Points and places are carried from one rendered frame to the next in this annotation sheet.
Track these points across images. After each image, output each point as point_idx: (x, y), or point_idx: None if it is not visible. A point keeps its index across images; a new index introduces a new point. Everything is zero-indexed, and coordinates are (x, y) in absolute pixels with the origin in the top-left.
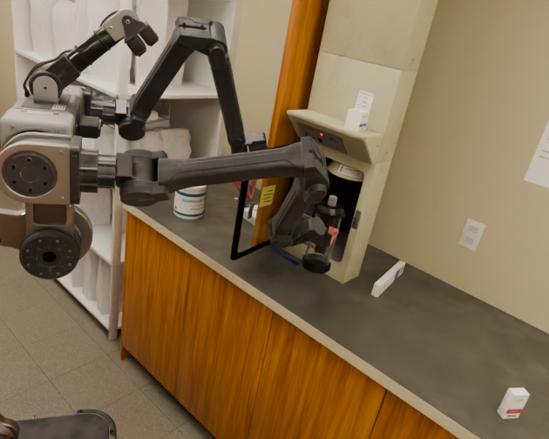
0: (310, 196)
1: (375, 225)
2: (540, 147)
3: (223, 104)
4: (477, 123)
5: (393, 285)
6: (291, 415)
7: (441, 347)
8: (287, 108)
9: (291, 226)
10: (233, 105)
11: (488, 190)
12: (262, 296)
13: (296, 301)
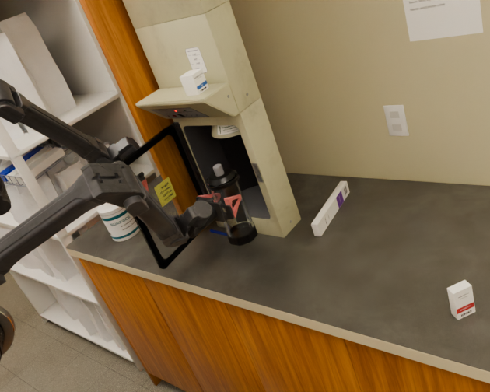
0: (131, 211)
1: (309, 152)
2: (406, 0)
3: (58, 141)
4: (336, 6)
5: (339, 212)
6: (293, 386)
7: (390, 264)
8: (140, 98)
9: (166, 227)
10: (69, 136)
11: (385, 68)
12: (204, 291)
13: (236, 281)
